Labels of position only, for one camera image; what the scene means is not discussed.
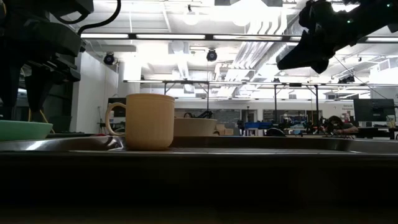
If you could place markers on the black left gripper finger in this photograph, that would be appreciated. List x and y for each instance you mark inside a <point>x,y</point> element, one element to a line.
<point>9,90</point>
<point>37,93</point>

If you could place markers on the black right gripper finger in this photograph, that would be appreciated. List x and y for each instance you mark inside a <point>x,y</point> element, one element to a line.
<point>321,60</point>
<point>298,57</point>

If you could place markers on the green plastic plate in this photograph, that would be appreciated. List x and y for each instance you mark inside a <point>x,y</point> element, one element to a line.
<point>21,130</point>

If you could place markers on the orange plastic mug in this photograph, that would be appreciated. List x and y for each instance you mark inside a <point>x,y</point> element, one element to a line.
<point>149,123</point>

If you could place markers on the grey plastic bowl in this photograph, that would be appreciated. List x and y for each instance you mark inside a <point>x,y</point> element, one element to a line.
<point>196,127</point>

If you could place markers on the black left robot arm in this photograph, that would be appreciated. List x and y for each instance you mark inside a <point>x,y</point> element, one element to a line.
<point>37,7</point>

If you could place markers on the dark brown serving tray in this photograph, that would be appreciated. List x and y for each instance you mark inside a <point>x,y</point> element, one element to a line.
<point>248,143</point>

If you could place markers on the person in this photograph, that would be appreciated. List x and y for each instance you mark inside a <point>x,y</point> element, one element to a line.
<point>335,123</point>

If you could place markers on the long white light bar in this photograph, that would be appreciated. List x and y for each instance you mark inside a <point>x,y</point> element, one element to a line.
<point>105,35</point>

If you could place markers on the black round ceiling lamp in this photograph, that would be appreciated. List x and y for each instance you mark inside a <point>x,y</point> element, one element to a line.
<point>109,58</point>
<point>211,55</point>

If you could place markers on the black computer monitor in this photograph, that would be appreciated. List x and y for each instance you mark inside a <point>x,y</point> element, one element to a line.
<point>116,100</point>
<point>374,109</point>

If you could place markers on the white plastic container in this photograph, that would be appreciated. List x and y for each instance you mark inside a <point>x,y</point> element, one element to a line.
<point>111,117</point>

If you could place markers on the blue storage bin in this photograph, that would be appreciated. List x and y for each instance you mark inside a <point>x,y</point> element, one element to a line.
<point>255,125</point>

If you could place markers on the cardboard box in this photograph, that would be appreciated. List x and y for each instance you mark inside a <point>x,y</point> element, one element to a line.
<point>224,130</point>

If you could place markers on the black metal workstation frame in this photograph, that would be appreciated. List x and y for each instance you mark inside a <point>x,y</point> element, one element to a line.
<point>208,99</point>

